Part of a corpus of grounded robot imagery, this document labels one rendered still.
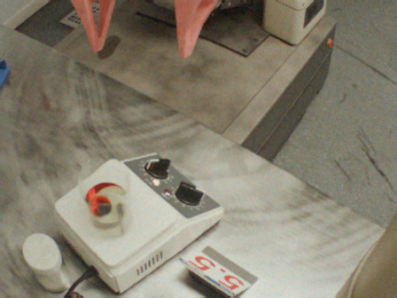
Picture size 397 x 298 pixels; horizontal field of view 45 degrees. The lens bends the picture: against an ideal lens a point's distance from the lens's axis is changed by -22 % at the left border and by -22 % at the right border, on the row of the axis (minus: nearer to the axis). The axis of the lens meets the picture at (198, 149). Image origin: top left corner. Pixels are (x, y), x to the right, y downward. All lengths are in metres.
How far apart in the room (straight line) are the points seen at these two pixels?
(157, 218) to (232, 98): 0.82
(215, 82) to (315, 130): 0.55
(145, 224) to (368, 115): 1.50
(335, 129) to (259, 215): 1.20
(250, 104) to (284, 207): 0.69
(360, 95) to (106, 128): 1.41
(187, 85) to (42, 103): 0.63
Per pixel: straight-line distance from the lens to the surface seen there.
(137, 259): 0.68
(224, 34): 1.65
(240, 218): 0.79
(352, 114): 2.05
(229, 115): 1.43
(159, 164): 0.76
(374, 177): 1.89
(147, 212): 0.69
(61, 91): 0.96
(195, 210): 0.73
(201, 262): 0.73
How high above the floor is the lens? 1.41
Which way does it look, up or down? 51 degrees down
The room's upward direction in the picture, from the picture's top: 4 degrees clockwise
